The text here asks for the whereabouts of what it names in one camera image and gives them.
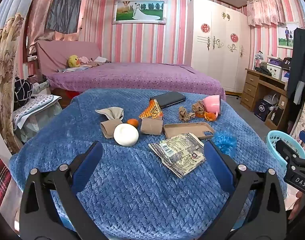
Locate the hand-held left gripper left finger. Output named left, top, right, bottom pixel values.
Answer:
left=19, top=141, right=110, bottom=240

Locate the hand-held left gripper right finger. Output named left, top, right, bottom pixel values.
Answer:
left=201, top=139, right=287, bottom=240

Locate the turquoise plastic basket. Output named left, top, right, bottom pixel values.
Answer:
left=266, top=130, right=305, bottom=171

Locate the silver snack wrapper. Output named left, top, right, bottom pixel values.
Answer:
left=148, top=133, right=207, bottom=179

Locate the brown cardboard tube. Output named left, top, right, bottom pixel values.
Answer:
left=100, top=119, right=123, bottom=139
left=140, top=118, right=164, bottom=136

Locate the orange peel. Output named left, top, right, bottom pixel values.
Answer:
left=196, top=110, right=218, bottom=122

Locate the orange snack packet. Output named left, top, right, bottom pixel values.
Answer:
left=138, top=99, right=164, bottom=120

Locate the person's right hand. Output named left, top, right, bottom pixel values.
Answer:
left=288, top=190, right=305, bottom=221

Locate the crumpled blue plastic wrap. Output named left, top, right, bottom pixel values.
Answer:
left=213, top=130, right=238, bottom=156

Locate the tan phone case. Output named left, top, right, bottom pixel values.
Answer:
left=163, top=122, right=215, bottom=140

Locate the navy box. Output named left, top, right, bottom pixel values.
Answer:
left=254, top=99, right=269, bottom=123

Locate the blue fleece blanket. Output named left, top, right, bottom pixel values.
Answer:
left=9, top=88, right=288, bottom=240

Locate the white appliance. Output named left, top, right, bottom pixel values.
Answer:
left=264, top=93, right=279, bottom=106

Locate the beige crumpled napkin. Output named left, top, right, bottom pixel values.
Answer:
left=95, top=107, right=125, bottom=121

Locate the crumpled brown paper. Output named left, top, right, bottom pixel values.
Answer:
left=178, top=106, right=196, bottom=123
left=192, top=100, right=206, bottom=114

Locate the pink cup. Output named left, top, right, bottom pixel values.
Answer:
left=202, top=95, right=222, bottom=116

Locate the wooden desk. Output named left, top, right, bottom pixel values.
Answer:
left=240, top=68, right=289, bottom=130

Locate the white storage box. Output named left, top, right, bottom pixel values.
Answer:
left=266, top=63, right=283, bottom=81

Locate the dark hanging jacket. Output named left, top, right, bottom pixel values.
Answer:
left=286, top=27, right=305, bottom=105

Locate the polka dot cushion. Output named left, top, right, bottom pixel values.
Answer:
left=12, top=95, right=62, bottom=131

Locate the dark cloth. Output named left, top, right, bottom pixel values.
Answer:
left=255, top=66, right=272, bottom=76

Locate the black phone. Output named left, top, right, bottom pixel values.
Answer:
left=149, top=91, right=187, bottom=109

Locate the red plaid cloth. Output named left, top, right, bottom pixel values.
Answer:
left=0, top=151, right=12, bottom=208

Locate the desk lamp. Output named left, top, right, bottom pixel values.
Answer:
left=254, top=51, right=264, bottom=71

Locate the white wardrobe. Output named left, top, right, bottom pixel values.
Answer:
left=188, top=0, right=252, bottom=94

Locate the black white patterned bag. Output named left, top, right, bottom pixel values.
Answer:
left=14, top=77, right=33, bottom=107

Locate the bed with purple bedspread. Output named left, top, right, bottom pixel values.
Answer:
left=46, top=62, right=227, bottom=101

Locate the small framed photo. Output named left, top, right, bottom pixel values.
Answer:
left=277, top=22, right=299, bottom=49

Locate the yellow duck plush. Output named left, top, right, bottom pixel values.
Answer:
left=68, top=55, right=81, bottom=68

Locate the pink headboard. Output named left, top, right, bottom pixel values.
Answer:
left=36, top=41, right=102, bottom=75

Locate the pink floral valance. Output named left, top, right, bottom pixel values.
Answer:
left=247, top=0, right=299, bottom=27

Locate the grey hanging cloth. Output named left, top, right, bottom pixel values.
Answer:
left=45, top=0, right=85, bottom=34

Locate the pink curtain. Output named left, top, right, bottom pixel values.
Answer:
left=26, top=0, right=91, bottom=56

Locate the framed wedding picture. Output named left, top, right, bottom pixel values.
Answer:
left=112, top=0, right=167, bottom=25

